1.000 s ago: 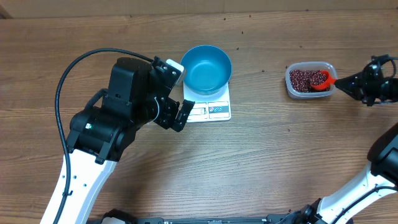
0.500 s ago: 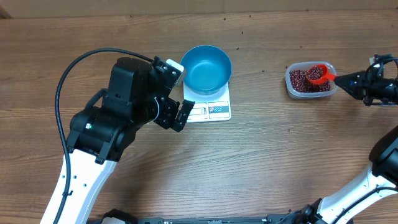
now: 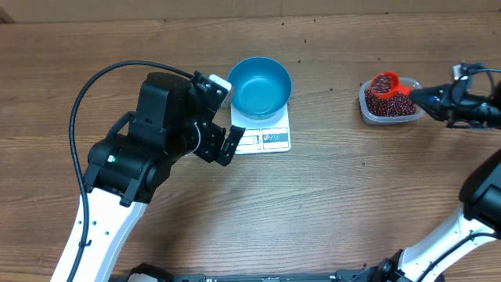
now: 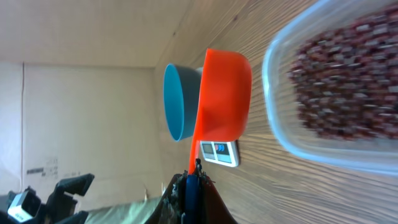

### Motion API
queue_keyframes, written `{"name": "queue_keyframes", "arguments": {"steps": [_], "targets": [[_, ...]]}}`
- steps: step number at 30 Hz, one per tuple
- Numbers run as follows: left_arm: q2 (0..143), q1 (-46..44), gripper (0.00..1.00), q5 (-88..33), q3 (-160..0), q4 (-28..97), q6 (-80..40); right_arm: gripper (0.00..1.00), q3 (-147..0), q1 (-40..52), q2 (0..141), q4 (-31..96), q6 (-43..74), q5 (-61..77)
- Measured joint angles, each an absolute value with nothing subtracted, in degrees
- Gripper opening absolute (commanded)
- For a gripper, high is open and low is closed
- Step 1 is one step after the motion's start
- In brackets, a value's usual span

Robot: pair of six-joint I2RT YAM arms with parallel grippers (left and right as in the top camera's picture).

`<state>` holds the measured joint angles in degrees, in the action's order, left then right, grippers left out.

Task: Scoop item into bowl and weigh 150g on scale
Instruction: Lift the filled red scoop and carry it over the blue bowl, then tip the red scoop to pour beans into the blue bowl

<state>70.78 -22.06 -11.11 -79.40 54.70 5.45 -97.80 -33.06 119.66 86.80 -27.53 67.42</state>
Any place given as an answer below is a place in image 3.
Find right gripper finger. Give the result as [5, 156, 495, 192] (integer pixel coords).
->
[409, 84, 452, 103]
[410, 93, 450, 121]

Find red measuring scoop blue handle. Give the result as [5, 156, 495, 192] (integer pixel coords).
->
[369, 71, 413, 99]

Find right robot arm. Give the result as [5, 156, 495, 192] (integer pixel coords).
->
[356, 67, 500, 282]

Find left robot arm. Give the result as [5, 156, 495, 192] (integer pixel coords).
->
[52, 72, 244, 281]

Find white digital kitchen scale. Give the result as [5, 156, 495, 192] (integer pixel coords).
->
[231, 106, 291, 155]

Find blue bowl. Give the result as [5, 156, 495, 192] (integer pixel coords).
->
[228, 56, 293, 120]

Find red beans in container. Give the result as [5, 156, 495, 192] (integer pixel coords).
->
[364, 89, 417, 117]

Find clear plastic container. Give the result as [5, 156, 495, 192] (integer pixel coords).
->
[359, 80, 424, 125]

